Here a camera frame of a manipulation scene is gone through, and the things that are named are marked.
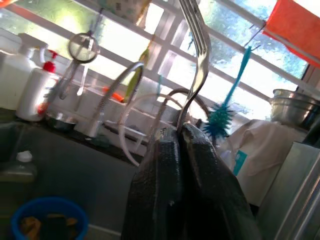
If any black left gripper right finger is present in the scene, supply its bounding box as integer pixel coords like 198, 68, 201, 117
181, 122, 263, 240

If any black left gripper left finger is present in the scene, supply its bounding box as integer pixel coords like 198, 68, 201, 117
122, 126, 185, 240

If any steel fork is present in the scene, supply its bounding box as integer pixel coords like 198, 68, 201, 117
176, 0, 211, 132

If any steel kitchen sink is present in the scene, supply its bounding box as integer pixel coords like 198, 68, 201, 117
0, 119, 151, 240

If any white plastic tube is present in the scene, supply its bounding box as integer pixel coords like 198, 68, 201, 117
117, 93, 183, 167
156, 96, 186, 131

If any blue bottle brush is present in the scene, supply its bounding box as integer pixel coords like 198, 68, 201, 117
202, 45, 253, 138

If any steel arched tap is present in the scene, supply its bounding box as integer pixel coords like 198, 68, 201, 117
159, 87, 210, 126

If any orange plastic tool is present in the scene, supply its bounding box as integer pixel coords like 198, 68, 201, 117
102, 86, 126, 103

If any teal hook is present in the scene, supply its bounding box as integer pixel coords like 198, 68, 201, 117
155, 74, 164, 97

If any blue plastic bowl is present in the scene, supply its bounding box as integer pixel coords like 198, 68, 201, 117
10, 196, 90, 240

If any green scouring sponge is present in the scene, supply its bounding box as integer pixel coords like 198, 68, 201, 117
19, 212, 79, 240

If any yellow green hanging clip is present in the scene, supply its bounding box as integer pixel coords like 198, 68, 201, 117
124, 47, 151, 101

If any small steel dish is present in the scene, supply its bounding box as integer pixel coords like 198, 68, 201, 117
45, 111, 79, 133

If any steel pot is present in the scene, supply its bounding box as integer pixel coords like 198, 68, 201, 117
269, 88, 320, 127

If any flexible steel faucet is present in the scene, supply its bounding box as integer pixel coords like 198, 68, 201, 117
91, 61, 146, 138

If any clear bottle with white cap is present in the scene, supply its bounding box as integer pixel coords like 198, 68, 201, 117
0, 150, 39, 201

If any white bottle with red pump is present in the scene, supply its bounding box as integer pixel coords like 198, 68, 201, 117
15, 49, 61, 123

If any metal mesh strainer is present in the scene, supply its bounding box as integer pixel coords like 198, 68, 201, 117
67, 32, 101, 100

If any white window grille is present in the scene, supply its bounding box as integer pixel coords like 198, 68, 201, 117
0, 0, 320, 121

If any patterned hanging cloth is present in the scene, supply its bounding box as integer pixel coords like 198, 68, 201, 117
98, 0, 154, 27

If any white spray bottle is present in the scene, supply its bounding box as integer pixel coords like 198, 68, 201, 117
0, 32, 50, 112

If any orange hanging cloth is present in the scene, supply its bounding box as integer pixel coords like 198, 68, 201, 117
261, 0, 320, 69

